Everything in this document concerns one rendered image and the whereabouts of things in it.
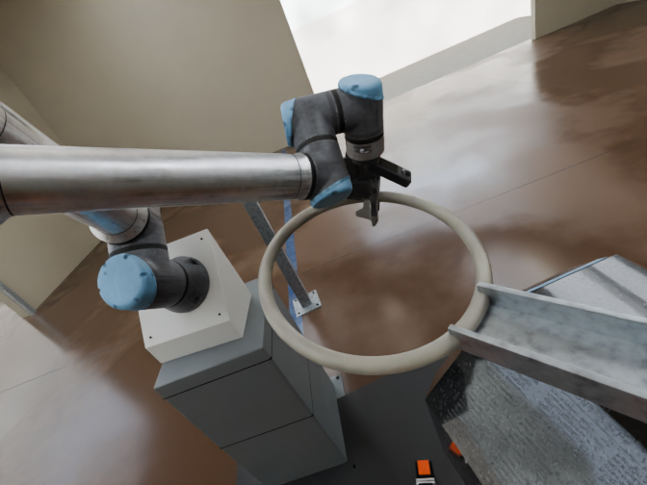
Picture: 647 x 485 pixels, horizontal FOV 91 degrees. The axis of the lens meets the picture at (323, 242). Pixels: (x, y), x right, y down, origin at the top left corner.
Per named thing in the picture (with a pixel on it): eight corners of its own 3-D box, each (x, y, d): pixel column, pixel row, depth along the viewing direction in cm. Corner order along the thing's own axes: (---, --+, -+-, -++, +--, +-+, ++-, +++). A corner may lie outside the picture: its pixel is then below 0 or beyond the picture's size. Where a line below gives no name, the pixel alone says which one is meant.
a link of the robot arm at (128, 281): (147, 315, 99) (97, 319, 82) (138, 262, 103) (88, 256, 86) (191, 300, 97) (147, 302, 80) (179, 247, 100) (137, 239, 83)
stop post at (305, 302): (316, 290, 252) (250, 165, 197) (322, 306, 235) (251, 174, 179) (293, 301, 252) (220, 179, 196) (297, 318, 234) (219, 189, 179)
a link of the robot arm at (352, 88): (328, 76, 68) (374, 65, 68) (336, 132, 76) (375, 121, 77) (341, 90, 61) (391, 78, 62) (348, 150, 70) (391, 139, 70)
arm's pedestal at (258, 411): (257, 507, 144) (132, 409, 100) (261, 403, 187) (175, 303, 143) (361, 472, 140) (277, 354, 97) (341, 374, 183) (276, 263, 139)
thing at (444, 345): (530, 244, 69) (533, 235, 67) (404, 447, 46) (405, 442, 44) (350, 178, 95) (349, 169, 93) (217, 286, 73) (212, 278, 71)
